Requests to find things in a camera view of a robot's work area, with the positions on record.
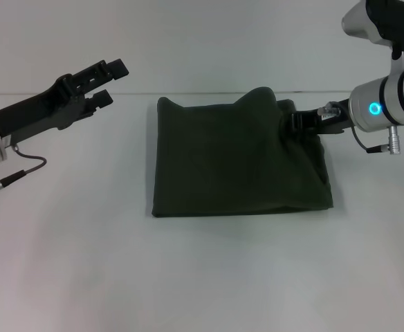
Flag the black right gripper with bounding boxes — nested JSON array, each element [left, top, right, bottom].
[[287, 98, 354, 136]]

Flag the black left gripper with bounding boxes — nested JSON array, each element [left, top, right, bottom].
[[0, 57, 131, 143]]

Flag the dark green t-shirt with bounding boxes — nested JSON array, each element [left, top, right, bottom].
[[151, 86, 334, 219]]

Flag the clear ethernet cable plug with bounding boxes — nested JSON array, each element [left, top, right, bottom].
[[318, 101, 343, 121]]

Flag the thin dark gripper cable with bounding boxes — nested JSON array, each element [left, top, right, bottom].
[[0, 145, 48, 203], [350, 124, 402, 157]]

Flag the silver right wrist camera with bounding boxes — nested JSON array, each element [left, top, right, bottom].
[[341, 0, 404, 53]]

